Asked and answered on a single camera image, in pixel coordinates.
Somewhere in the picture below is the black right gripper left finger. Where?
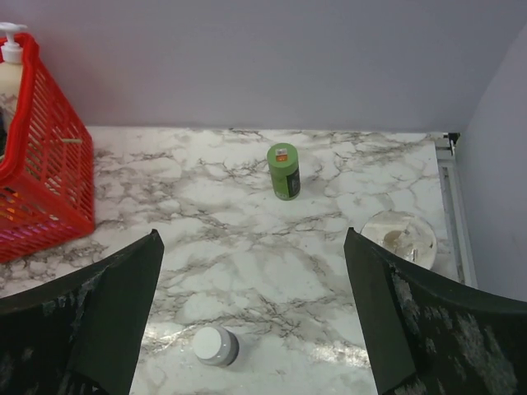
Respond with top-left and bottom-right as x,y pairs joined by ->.
1,230 -> 164,394

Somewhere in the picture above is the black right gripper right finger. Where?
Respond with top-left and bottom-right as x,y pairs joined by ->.
343,229 -> 526,394

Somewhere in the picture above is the white pill bottle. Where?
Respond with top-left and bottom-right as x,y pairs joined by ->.
192,326 -> 240,367

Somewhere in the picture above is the camouflage tape roll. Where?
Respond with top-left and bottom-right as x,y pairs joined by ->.
361,211 -> 437,270

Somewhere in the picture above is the red plastic shopping basket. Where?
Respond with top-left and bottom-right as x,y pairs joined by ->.
1,33 -> 95,263

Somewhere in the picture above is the green cylindrical bottle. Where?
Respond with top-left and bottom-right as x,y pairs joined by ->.
267,142 -> 301,201

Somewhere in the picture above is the white pump lotion bottle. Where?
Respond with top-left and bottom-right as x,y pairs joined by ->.
1,22 -> 27,103

